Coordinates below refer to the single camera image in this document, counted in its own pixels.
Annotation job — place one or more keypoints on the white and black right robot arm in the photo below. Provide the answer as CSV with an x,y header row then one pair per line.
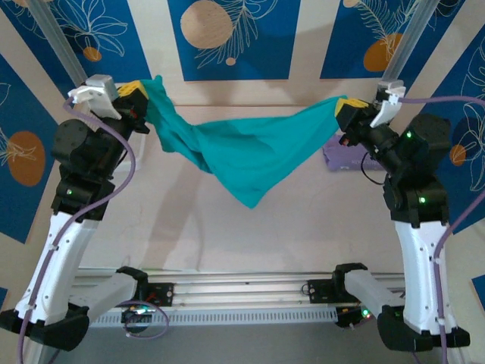
x,y
413,265

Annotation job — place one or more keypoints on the folded purple t-shirt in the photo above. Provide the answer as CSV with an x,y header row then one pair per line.
x,y
335,159

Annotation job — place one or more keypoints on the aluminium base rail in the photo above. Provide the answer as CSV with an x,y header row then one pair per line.
x,y
235,290

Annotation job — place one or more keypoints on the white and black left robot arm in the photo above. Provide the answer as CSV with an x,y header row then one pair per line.
x,y
57,265

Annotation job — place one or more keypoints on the teal t-shirt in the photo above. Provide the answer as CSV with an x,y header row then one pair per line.
x,y
242,151

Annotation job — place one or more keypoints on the white table cover sheet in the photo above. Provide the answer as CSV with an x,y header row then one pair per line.
x,y
303,235

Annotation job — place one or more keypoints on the aluminium frame post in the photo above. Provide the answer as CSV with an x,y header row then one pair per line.
x,y
60,38
411,34

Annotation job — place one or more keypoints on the black controller board with LED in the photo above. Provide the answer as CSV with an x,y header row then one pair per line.
x,y
354,316
138,314

